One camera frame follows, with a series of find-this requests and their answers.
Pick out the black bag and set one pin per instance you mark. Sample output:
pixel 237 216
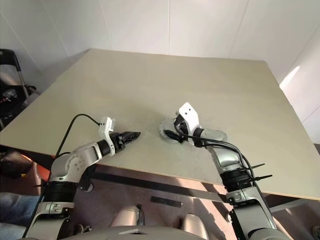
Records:
pixel 12 162

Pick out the black floor strip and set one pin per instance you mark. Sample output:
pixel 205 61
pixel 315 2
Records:
pixel 166 202

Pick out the grey robot torso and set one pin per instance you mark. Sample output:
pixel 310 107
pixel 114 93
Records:
pixel 140 235

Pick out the person's blue jeans leg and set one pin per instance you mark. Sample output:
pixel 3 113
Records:
pixel 17 207

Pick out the rounded beige robot leg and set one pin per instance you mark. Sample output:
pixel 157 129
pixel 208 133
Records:
pixel 195 222
pixel 128 216

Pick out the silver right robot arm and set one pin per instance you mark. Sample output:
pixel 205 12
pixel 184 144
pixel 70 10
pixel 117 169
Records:
pixel 225 157

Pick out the black folding chair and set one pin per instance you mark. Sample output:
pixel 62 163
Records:
pixel 10 75

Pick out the red plastic stool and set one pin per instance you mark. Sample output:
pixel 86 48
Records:
pixel 40 170

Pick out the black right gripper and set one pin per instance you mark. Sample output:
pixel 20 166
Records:
pixel 182 127

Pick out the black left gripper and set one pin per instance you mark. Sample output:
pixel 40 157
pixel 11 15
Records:
pixel 117 142

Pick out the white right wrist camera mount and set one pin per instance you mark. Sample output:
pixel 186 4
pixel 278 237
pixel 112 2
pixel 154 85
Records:
pixel 190 115

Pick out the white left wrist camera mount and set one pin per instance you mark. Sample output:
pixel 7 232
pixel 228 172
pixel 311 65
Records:
pixel 105 127

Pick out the black metal table rail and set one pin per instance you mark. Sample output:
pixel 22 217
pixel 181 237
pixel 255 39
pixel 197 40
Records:
pixel 150 183

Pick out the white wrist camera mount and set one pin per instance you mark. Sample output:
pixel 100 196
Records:
pixel 105 127
pixel 190 115

